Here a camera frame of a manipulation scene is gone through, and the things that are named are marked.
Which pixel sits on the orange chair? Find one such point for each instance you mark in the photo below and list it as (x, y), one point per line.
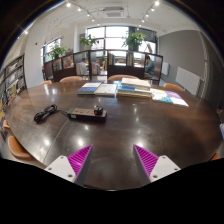
(6, 124)
(216, 156)
(18, 149)

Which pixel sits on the person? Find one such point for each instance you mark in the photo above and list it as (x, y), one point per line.
(150, 68)

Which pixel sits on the colourful illustrated book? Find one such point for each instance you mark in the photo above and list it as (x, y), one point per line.
(160, 95)

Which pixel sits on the purple cover book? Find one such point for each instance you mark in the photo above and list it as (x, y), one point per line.
(176, 98)

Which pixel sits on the ceiling air conditioner unit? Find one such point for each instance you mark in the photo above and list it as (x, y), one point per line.
(115, 13)

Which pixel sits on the group of ceiling spotlights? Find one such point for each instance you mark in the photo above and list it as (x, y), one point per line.
(68, 4)

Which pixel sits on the tall wall bookshelf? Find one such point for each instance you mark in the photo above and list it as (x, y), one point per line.
(13, 78)

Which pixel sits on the tan flat book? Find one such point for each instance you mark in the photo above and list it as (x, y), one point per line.
(133, 95)

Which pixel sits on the blue sign card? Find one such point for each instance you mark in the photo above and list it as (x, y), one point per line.
(222, 130)

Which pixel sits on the large white book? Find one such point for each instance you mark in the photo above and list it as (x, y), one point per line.
(135, 82)

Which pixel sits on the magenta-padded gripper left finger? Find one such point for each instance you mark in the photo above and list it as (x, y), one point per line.
(58, 166)

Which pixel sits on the small white wall panel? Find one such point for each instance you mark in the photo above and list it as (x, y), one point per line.
(165, 68)

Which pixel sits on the black power strip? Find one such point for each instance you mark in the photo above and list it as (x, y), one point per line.
(80, 113)

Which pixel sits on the white wall radiator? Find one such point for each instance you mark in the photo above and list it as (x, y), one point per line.
(188, 80)

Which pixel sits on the dark wooden divider shelf unit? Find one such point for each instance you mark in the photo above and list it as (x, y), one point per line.
(63, 74)

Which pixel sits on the row of orange chairs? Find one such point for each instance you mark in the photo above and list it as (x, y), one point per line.
(70, 79)

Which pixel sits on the large potted green plant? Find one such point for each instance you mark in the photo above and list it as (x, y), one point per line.
(134, 39)

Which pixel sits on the plain white book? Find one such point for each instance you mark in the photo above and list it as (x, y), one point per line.
(106, 89)

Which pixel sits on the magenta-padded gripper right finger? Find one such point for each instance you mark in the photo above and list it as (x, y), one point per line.
(163, 166)

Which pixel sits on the blue and white book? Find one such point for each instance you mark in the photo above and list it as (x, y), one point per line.
(125, 89)

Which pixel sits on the blue cover book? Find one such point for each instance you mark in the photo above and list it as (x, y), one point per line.
(88, 88)

